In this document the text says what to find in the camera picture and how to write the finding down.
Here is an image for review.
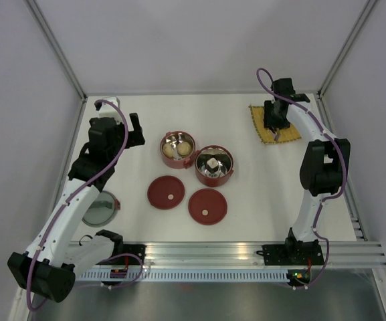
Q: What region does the right aluminium frame post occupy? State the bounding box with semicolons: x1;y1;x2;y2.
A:
317;0;379;98

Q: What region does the round bun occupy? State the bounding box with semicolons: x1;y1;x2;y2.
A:
177;141;192;157
162;143;175;158

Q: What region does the red lid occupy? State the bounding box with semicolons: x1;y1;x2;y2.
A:
188;189;227;225
147;175;185;210

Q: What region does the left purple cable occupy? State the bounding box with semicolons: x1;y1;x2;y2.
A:
25;99;129;314

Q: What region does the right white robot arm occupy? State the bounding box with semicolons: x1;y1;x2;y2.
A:
263;78;351;264

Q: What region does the aluminium frame post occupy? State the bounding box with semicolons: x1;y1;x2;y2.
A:
317;0;379;98
23;0;87;102

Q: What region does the white slotted cable duct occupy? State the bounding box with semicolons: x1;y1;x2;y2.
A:
77;268;288;283

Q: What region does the right red steel bowl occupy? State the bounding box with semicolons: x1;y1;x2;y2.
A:
194;145;234;187

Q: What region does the left aluminium frame post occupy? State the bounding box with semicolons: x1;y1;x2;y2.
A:
23;0;87;102

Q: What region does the right red lid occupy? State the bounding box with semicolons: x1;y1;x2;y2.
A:
188;189;227;225

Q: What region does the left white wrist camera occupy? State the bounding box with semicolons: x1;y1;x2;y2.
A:
94;96;121;121

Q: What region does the left red steel bowl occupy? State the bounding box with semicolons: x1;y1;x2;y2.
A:
159;130;196;169

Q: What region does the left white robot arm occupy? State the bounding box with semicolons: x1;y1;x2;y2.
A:
7;113;145;312

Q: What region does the left red lid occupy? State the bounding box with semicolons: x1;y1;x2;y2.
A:
147;175;185;210

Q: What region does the white rice black sushi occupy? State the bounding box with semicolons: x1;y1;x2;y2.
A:
206;158;219;171

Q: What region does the red steel bowl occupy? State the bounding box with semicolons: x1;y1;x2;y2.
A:
159;130;196;169
194;145;234;187

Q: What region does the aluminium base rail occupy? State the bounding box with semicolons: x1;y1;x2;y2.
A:
137;241;386;269

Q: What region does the grey transparent lid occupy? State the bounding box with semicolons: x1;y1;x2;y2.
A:
82;191;120;227

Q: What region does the yellow bamboo mat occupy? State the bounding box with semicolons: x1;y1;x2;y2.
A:
249;105;301;144

